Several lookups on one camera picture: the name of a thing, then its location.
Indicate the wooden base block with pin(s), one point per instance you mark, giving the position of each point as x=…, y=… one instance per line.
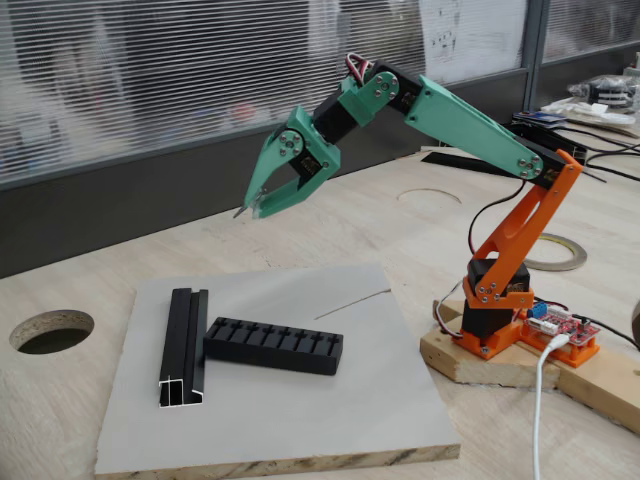
x=480, y=370

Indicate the light wooden plank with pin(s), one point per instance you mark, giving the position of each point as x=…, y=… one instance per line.
x=600, y=387

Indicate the orange controller board mount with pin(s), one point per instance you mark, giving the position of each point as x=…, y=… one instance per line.
x=580, y=356

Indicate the blue card stack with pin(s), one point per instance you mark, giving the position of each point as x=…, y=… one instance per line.
x=540, y=119

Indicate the thin grey rod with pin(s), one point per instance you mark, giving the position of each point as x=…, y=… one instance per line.
x=595, y=176

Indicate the black flat strip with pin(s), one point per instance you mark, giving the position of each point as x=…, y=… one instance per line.
x=460, y=162

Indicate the black frame profile silver end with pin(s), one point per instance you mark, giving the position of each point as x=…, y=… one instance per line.
x=550, y=141

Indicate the dark round object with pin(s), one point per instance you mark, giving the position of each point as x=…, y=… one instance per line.
x=636, y=325

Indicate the grey topped plywood board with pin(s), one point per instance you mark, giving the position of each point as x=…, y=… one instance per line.
x=300, y=415

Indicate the red controller board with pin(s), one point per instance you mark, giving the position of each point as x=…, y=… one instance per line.
x=580, y=332

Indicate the metallic tape roll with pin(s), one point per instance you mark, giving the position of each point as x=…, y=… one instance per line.
x=575, y=260

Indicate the grey window frame post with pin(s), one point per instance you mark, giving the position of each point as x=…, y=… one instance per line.
x=532, y=50

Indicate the black aluminium profile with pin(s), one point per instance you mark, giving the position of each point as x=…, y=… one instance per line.
x=177, y=350

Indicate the black slotted plastic block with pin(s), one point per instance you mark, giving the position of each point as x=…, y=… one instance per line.
x=280, y=362

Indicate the green gripper with servo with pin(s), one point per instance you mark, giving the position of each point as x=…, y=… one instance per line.
x=306, y=156

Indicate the black and white device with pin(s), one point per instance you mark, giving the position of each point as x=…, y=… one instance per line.
x=610, y=92

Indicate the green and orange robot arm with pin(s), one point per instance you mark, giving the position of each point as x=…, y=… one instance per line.
x=465, y=130

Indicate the white drawing sheet on window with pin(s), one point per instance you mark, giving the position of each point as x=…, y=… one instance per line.
x=475, y=40

